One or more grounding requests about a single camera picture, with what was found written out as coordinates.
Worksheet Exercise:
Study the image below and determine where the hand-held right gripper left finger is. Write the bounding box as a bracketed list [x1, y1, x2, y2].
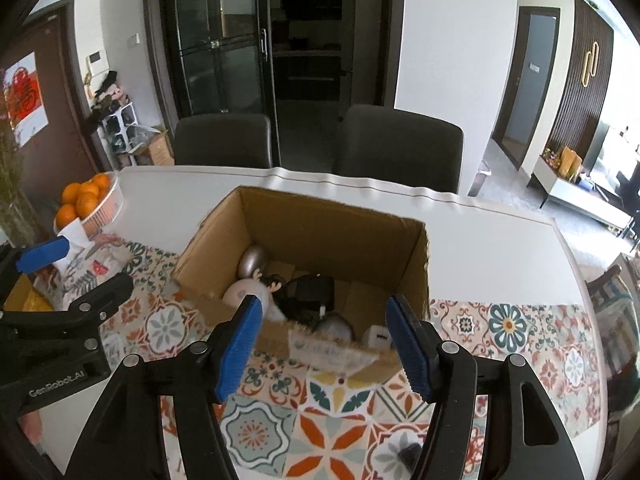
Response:
[55, 294, 264, 480]

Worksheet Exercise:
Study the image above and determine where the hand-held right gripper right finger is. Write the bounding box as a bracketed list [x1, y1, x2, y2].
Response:
[385, 293, 587, 480]

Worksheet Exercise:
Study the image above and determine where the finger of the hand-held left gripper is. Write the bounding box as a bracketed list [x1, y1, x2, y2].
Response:
[0, 237, 71, 307]
[0, 274, 135, 356]

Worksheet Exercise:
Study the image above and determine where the white charger plug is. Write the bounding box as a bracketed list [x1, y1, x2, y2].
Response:
[362, 326, 396, 354]

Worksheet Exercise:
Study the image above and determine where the black adapter with cable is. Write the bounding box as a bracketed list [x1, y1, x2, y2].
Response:
[262, 274, 321, 324]

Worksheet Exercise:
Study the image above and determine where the black round jar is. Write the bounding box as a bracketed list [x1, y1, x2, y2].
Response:
[314, 312, 356, 342]

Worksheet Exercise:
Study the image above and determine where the black power adapter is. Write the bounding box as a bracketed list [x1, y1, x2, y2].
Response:
[287, 274, 335, 319]

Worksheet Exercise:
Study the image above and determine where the brown cardboard box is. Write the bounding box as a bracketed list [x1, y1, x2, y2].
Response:
[172, 186, 431, 377]

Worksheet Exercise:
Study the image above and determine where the floral tissue cover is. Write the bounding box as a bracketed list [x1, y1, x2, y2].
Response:
[34, 221, 134, 312]

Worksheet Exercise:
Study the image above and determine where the glass vase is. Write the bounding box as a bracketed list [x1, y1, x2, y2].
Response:
[0, 199, 42, 249]

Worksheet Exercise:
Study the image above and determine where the yellow woven box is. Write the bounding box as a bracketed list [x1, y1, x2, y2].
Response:
[4, 274, 52, 314]

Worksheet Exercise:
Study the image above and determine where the white fruit basket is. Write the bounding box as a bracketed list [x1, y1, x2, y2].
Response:
[52, 175, 125, 239]

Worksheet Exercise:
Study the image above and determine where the patterned tile table runner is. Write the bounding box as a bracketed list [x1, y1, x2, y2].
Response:
[99, 232, 602, 480]

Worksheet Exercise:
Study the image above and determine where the white shoe rack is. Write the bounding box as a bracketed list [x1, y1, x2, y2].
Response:
[97, 101, 139, 171]

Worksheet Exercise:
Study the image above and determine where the clear plastic bag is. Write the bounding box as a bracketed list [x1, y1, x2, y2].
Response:
[127, 123, 156, 154]

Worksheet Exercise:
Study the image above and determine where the small floor cardboard box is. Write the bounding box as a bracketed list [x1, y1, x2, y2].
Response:
[147, 127, 176, 167]

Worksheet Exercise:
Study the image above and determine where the red and white door poster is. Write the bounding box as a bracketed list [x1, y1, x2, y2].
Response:
[2, 51, 51, 144]

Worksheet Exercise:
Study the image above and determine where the brown entry door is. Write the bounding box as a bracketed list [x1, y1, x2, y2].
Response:
[0, 2, 113, 181]

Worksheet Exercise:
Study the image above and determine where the pile of slippers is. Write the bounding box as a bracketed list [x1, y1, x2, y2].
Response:
[89, 71, 126, 112]

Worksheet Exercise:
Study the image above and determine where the dark dining chair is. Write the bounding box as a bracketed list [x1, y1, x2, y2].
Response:
[174, 113, 274, 169]
[332, 104, 465, 195]

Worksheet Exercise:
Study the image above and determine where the wooden chair with striped cushion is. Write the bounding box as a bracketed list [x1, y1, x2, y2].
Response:
[584, 261, 640, 412]

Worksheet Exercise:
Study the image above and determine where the white low cabinet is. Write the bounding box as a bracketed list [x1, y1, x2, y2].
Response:
[529, 154, 634, 234]

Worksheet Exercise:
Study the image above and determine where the yellow paper bag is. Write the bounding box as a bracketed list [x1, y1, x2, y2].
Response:
[557, 145, 584, 179]

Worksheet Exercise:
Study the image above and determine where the dark framed glass door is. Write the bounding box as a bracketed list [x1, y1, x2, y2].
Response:
[142, 0, 407, 172]

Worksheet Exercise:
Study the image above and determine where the grey interior door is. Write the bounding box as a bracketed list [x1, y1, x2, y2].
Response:
[492, 6, 561, 162]

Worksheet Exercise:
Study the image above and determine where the gold wall ornament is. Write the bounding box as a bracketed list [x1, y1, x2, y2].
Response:
[579, 40, 601, 86]

